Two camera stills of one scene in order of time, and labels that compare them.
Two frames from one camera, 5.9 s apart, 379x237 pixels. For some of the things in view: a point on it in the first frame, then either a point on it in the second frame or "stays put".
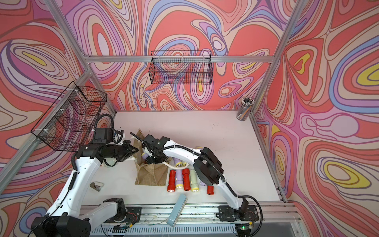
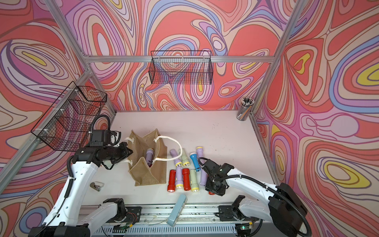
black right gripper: x=149 y=161 -> x=208 y=186
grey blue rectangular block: x=177 y=210 stays put
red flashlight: x=171 y=186 stays put
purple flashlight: x=177 y=162 stays put
